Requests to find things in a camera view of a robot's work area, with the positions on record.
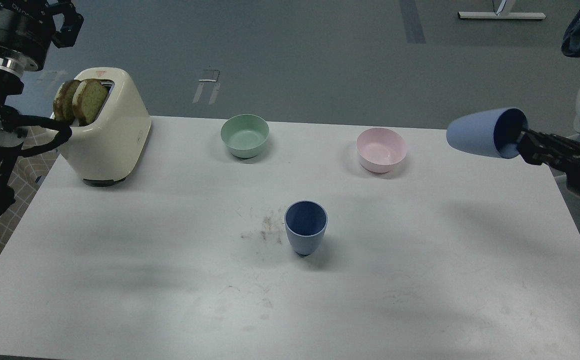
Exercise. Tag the cream toaster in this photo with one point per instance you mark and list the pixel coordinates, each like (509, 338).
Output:
(106, 151)

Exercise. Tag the blue cup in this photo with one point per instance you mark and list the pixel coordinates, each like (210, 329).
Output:
(494, 133)
(306, 223)

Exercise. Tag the white stand base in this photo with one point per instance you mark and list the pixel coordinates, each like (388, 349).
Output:
(502, 11)

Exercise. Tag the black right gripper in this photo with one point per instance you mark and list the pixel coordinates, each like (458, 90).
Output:
(536, 149)

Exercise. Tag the pink bowl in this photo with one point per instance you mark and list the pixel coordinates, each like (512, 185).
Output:
(380, 150)

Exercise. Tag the green bowl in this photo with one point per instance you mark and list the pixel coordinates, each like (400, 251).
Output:
(245, 135)

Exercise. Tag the toast slice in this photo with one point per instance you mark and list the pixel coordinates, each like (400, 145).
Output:
(63, 102)
(88, 99)

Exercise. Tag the checkered beige cloth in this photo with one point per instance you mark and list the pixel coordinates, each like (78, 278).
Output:
(26, 180)

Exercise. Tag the toast slice front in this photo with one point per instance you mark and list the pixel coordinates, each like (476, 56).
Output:
(88, 99)

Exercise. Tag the clear floor bracket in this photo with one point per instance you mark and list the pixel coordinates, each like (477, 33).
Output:
(208, 87)

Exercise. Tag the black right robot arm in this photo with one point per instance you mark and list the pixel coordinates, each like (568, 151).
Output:
(559, 153)

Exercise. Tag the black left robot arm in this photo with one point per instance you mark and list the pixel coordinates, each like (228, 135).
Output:
(27, 30)

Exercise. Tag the toast slice back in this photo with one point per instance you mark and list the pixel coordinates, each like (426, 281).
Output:
(63, 102)

